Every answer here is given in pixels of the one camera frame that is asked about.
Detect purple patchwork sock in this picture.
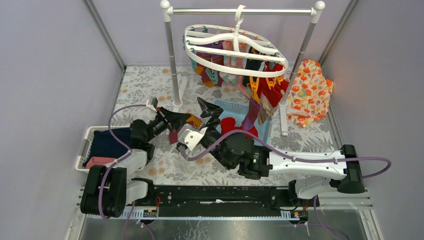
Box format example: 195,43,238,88
168,112,203,145
241,97,261,131

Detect red santa sock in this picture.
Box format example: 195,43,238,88
220,117,258,137

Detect red beige sock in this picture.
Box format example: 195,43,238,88
257,95,277,125

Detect white clip hanger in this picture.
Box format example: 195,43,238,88
183,5,288,78

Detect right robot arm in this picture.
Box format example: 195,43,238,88
197,97,365,206

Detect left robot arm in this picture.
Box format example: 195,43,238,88
80,107,202,219

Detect blue plastic basket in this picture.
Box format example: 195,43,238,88
212,99,271,142

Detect floral table mat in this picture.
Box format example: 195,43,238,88
93,64,345,187

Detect purple patterned sock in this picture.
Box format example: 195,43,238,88
210,42,226,88
194,51,218,88

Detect pink sock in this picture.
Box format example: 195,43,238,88
219,40,237,83
227,43,251,98

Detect navy christmas sock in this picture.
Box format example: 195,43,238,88
242,47,264,87

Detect navy folded cloth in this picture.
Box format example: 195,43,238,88
82,127,131,167

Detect pink folded cloth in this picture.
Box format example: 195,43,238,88
85,156,116,169

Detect white plastic basket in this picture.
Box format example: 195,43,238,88
75,126,128,173

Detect orange floral cloth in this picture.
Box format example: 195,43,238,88
287,59,334,128

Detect metal drying rack stand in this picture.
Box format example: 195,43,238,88
160,0,325,135

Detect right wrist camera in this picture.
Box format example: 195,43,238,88
179,127,207,151

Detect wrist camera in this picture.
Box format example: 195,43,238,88
179,127,207,151
145,96,159,114

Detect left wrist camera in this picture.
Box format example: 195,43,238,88
145,96,159,114

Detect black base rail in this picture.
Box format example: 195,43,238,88
124,184,321,218

